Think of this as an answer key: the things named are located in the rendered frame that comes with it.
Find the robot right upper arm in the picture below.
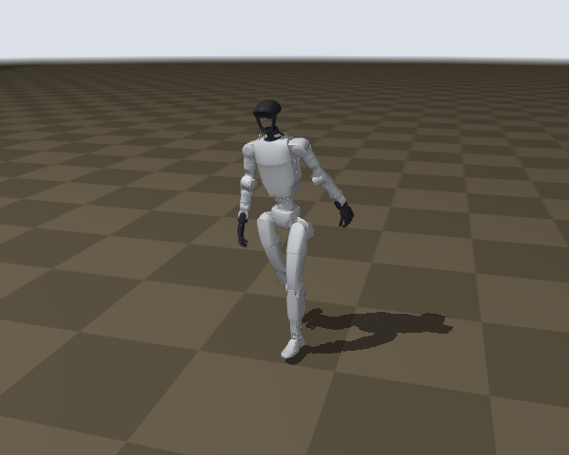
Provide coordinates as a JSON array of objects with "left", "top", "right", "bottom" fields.
[{"left": 241, "top": 140, "right": 257, "bottom": 190}]

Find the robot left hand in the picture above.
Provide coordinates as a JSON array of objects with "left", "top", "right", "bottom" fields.
[{"left": 334, "top": 201, "right": 354, "bottom": 228}]

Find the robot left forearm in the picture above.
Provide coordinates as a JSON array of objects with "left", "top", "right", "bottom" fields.
[{"left": 321, "top": 170, "right": 346, "bottom": 206}]

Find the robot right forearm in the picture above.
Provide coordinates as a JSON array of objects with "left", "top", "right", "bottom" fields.
[{"left": 238, "top": 177, "right": 253, "bottom": 220}]

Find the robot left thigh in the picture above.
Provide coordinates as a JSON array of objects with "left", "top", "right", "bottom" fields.
[{"left": 285, "top": 216, "right": 314, "bottom": 295}]

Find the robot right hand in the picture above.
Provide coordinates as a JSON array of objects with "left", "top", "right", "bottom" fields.
[{"left": 237, "top": 212, "right": 248, "bottom": 247}]

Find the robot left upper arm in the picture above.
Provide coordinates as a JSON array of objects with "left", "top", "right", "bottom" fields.
[{"left": 288, "top": 137, "right": 326, "bottom": 186}]

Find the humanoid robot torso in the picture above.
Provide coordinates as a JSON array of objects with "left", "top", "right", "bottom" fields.
[{"left": 253, "top": 133, "right": 302, "bottom": 229}]

